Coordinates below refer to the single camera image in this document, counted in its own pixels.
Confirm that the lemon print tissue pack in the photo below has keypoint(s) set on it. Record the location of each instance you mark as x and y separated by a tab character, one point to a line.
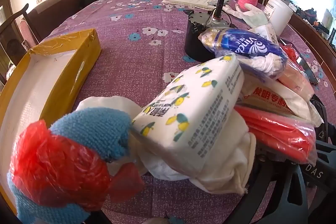
194	113

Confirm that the blue tissue pack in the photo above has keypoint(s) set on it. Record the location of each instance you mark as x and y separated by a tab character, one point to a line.
244	48

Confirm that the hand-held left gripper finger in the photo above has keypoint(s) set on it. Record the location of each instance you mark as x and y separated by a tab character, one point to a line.
278	187

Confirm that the black phone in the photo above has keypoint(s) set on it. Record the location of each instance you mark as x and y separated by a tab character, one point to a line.
308	69

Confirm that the white plastic tub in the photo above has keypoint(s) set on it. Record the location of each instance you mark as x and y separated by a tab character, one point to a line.
279	15

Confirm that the brown armchair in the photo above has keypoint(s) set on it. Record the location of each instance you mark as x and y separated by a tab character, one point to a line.
55	11

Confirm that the white cloth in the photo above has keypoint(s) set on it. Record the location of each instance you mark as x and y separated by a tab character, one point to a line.
231	171

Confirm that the blue terry cloth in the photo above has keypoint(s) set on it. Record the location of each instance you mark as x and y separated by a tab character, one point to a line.
97	127

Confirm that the wooden cabinet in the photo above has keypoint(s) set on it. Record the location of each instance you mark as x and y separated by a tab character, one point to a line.
312	35

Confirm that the white packet with red label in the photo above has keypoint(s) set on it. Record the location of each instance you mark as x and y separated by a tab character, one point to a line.
273	98

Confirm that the yellow cardboard box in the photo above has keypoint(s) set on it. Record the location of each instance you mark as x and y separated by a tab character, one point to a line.
78	56

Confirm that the black motor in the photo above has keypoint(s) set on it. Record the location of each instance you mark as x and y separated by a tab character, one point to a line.
197	40

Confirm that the red plastic packet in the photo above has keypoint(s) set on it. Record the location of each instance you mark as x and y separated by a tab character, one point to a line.
278	134

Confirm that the pink tissue pack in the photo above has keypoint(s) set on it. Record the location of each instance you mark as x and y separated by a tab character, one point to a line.
296	79

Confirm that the white gloves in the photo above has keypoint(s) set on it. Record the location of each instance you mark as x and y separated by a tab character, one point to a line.
253	16

